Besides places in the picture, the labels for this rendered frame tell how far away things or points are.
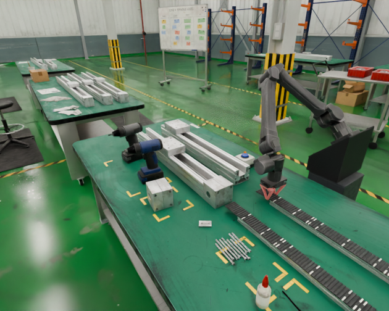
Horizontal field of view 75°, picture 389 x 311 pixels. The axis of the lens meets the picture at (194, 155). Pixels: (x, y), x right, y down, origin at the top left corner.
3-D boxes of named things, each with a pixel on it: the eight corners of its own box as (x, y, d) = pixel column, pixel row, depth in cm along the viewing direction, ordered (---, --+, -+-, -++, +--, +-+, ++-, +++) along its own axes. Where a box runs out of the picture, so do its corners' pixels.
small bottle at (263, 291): (257, 310, 71) (262, 282, 65) (253, 297, 74) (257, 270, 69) (270, 308, 71) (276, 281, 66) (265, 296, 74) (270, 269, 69)
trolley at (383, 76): (384, 137, 367) (410, 65, 322) (375, 150, 332) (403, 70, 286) (312, 122, 431) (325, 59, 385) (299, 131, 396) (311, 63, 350)
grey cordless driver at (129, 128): (147, 157, 155) (142, 123, 145) (116, 168, 144) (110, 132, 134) (141, 153, 160) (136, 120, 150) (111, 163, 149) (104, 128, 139)
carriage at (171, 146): (185, 156, 143) (185, 145, 140) (168, 161, 138) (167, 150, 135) (171, 146, 155) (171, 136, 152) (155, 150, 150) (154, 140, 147)
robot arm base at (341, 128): (360, 131, 125) (339, 141, 135) (352, 117, 126) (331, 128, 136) (352, 135, 120) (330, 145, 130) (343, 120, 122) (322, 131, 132)
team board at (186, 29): (158, 86, 714) (151, 6, 626) (169, 83, 750) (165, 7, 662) (202, 92, 636) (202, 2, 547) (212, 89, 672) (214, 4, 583)
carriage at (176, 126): (190, 134, 171) (189, 125, 168) (176, 138, 166) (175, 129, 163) (178, 128, 183) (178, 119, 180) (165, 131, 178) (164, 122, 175)
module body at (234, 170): (249, 179, 131) (250, 165, 127) (234, 186, 126) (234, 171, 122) (173, 132, 191) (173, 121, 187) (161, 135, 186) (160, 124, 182)
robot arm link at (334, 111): (278, 55, 124) (265, 68, 132) (268, 69, 117) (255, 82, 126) (345, 112, 127) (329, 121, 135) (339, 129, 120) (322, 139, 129)
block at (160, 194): (178, 204, 114) (177, 187, 109) (154, 211, 109) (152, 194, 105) (170, 192, 122) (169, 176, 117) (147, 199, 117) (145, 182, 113)
